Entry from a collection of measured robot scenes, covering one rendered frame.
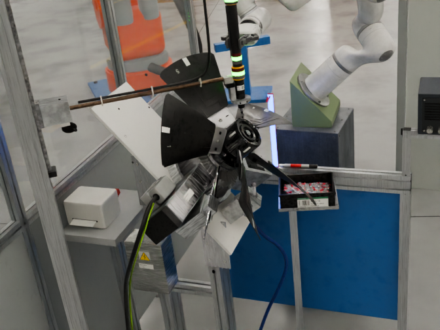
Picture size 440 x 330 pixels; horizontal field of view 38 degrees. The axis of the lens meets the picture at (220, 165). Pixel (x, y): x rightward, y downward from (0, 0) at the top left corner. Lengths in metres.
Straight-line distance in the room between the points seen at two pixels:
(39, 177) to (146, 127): 0.42
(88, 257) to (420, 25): 2.27
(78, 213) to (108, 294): 0.60
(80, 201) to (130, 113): 0.40
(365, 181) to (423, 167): 1.60
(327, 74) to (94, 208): 1.16
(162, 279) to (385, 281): 1.03
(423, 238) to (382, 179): 1.22
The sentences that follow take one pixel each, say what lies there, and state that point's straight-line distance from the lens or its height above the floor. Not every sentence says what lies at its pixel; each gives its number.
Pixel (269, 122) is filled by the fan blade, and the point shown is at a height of 1.17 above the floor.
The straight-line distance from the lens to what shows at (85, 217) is 2.49.
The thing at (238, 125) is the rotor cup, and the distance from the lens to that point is 2.17.
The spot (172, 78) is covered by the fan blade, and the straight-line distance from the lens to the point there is 2.26.
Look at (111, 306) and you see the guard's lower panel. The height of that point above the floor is 0.30.
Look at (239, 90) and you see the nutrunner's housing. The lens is 2.23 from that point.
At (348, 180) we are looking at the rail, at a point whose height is 0.83.
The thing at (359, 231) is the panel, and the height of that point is 0.57.
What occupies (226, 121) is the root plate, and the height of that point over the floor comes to 1.25.
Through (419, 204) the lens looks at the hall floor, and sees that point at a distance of 4.16.
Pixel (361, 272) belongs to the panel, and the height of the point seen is 0.36.
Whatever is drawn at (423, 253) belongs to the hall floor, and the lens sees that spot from 3.72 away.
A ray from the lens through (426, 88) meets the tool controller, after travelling 2.47.
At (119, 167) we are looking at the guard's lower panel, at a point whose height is 0.85.
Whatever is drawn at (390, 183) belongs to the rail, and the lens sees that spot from 2.67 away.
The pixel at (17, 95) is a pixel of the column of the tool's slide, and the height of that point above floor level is 1.47.
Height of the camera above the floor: 2.10
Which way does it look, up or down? 26 degrees down
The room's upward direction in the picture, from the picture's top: 7 degrees counter-clockwise
